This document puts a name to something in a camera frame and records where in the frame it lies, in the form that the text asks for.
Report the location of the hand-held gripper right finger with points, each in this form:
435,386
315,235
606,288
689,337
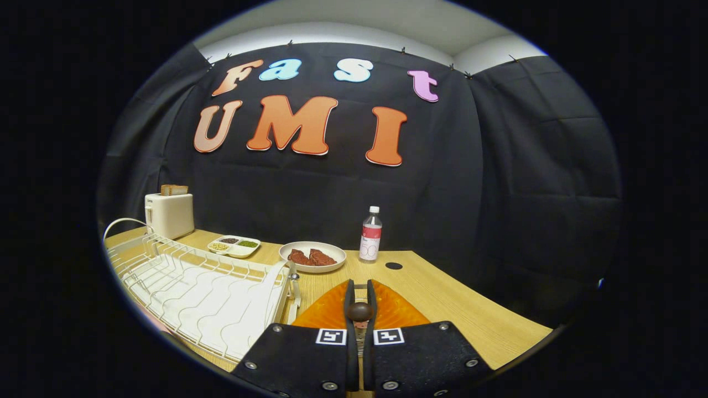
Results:
368,365

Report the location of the heap of yellow beans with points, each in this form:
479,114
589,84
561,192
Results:
219,246

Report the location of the black round table grommet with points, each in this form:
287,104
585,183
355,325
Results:
394,266

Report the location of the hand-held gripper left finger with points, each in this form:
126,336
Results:
352,365

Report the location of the white toaster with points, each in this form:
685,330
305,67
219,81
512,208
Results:
171,215

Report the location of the metal spoon with dark knob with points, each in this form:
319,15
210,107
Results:
359,312

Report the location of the black backdrop cloth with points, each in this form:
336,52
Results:
498,193

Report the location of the heap of green beans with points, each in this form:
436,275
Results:
248,244

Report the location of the brown toast slice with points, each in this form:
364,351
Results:
180,189
166,190

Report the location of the red meat slice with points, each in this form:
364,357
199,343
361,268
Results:
298,257
322,258

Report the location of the clear bottle with red label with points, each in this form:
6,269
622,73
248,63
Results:
370,243

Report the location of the white divided dish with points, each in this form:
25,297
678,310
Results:
240,253

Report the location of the white round meat plate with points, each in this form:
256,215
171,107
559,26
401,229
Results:
310,246

